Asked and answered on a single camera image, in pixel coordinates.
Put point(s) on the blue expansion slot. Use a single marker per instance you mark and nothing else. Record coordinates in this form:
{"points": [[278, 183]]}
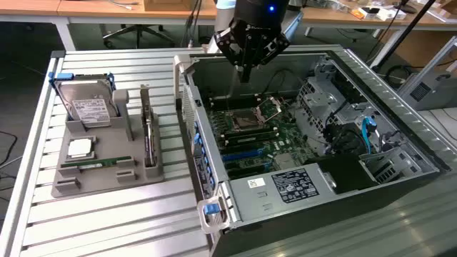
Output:
{"points": [[243, 155]]}

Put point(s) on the black RAM stick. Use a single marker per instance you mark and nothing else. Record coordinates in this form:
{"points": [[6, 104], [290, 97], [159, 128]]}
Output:
{"points": [[250, 139]]}

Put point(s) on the cardboard box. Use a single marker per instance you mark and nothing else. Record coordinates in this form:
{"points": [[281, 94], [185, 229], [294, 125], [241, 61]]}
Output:
{"points": [[169, 5]]}

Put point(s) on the graphics card with metal bracket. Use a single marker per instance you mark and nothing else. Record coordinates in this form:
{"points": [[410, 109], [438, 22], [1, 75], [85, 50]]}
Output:
{"points": [[150, 134]]}

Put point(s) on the gray metal cabinet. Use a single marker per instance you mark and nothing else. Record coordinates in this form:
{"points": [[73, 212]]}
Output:
{"points": [[436, 91]]}

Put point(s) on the silver CPU chip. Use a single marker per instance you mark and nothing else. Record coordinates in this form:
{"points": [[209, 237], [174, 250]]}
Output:
{"points": [[81, 148]]}

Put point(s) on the gray parts rack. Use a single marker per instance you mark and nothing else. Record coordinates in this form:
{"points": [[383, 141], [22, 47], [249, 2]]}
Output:
{"points": [[107, 144]]}

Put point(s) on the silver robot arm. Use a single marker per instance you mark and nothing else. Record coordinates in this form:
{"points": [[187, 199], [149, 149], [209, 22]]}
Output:
{"points": [[225, 13]]}

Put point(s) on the wooden desk with white frame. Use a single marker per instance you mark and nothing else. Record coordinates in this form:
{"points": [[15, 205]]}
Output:
{"points": [[35, 8], [339, 21]]}

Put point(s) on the blue case latch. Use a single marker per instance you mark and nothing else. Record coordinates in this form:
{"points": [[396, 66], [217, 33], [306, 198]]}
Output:
{"points": [[210, 209]]}

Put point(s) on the silver chipset heatsink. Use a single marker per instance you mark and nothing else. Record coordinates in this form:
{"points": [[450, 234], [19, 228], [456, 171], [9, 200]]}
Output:
{"points": [[286, 160]]}

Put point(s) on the small white box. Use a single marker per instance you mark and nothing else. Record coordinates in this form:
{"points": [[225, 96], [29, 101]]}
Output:
{"points": [[390, 14]]}

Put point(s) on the silver drive cage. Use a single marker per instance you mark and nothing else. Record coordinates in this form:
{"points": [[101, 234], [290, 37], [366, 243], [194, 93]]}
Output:
{"points": [[318, 100]]}

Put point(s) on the green RAM stick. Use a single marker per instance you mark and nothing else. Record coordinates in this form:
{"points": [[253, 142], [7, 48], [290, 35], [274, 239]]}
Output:
{"points": [[103, 162]]}

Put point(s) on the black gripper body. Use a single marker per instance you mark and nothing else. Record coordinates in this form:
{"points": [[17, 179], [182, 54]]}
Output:
{"points": [[258, 13]]}

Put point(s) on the gray power supply unit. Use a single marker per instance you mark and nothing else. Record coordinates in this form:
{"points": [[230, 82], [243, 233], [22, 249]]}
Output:
{"points": [[250, 203]]}

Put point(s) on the black plastic shroud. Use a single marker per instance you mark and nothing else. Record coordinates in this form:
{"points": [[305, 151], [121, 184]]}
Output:
{"points": [[343, 174]]}

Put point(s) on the blue card retention clip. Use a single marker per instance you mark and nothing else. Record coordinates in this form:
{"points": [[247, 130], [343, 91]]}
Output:
{"points": [[207, 161], [213, 182], [203, 151], [197, 128], [210, 172], [197, 139]]}

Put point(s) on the black tripod pole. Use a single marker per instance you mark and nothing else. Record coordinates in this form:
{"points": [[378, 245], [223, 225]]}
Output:
{"points": [[410, 26]]}

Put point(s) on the CPU socket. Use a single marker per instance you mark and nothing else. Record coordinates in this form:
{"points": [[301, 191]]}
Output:
{"points": [[245, 120]]}

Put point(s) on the green motherboard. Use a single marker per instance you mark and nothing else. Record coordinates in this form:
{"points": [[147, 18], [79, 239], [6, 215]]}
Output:
{"points": [[282, 139]]}

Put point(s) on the metal socket cover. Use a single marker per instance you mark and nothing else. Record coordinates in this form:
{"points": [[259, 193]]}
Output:
{"points": [[270, 108]]}

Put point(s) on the black office chair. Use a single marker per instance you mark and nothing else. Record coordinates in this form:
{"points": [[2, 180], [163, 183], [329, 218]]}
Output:
{"points": [[138, 33]]}

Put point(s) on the thin locking lever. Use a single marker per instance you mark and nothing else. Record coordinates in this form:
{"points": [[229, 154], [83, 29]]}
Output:
{"points": [[229, 104]]}

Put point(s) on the silver disk bay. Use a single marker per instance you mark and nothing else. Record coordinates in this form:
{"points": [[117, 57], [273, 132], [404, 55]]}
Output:
{"points": [[392, 166]]}

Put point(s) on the hard disk with blue carrier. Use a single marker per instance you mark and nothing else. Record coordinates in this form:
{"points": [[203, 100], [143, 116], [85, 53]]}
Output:
{"points": [[90, 107]]}

